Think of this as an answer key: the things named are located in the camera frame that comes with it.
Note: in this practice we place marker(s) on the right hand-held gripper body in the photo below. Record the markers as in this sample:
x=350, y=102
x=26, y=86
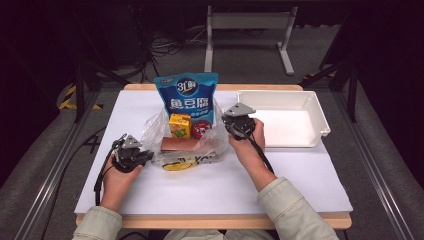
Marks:
x=238, y=110

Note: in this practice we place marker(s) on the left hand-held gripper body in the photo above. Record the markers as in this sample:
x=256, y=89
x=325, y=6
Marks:
x=130, y=143

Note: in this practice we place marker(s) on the clear plastic bag smiley print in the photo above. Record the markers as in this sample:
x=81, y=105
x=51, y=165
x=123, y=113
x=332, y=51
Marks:
x=151, y=133

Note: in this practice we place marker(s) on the brown oblong box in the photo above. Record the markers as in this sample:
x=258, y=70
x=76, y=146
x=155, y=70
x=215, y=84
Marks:
x=180, y=144

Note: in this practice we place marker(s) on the yellow juice carton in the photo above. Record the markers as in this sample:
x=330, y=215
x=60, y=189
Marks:
x=180, y=126

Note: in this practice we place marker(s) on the blue snack packet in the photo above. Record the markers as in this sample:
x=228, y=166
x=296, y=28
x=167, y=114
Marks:
x=188, y=96

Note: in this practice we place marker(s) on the white plastic tray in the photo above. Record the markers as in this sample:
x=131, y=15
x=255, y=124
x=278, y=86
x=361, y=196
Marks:
x=293, y=123

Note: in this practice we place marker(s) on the person's left hand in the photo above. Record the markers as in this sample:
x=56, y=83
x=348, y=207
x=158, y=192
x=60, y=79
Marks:
x=116, y=190

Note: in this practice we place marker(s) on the person's right hand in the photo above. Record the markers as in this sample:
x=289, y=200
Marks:
x=251, y=150

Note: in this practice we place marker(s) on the red lidded can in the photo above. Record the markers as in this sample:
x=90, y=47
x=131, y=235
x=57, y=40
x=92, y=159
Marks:
x=201, y=129

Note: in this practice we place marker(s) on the white table mat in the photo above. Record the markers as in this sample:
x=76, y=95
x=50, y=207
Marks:
x=200, y=193

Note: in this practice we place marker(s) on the black metal stand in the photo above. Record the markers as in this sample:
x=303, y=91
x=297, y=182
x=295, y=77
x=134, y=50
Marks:
x=79, y=93
x=351, y=96

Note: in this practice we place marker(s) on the yellow black hazard tape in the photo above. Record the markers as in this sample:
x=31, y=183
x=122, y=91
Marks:
x=66, y=103

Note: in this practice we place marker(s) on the wooden table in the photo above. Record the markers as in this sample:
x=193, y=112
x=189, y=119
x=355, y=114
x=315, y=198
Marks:
x=200, y=221

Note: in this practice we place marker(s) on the white metal stand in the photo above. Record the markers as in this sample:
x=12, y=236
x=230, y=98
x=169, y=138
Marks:
x=250, y=20

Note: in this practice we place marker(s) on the person's lap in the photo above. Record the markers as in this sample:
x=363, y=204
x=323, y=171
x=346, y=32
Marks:
x=216, y=235

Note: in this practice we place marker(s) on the aluminium floor rail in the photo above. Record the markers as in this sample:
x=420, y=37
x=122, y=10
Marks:
x=50, y=180
x=376, y=180

